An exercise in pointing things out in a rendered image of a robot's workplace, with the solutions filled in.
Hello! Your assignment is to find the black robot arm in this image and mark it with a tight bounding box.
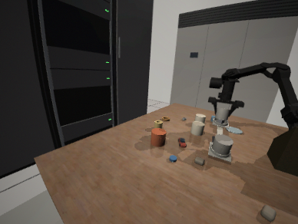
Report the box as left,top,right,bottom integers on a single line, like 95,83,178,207
209,62,298,130

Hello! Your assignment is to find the orange cylinder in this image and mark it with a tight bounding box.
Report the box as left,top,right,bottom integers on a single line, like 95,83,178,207
151,128,167,147

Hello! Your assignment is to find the white round dish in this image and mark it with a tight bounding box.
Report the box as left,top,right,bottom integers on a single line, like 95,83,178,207
226,127,243,134

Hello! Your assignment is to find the blue flat round disc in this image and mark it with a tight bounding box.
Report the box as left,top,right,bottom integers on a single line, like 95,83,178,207
169,155,177,162

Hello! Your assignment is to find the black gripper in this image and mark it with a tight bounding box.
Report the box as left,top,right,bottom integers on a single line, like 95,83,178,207
208,89,244,116

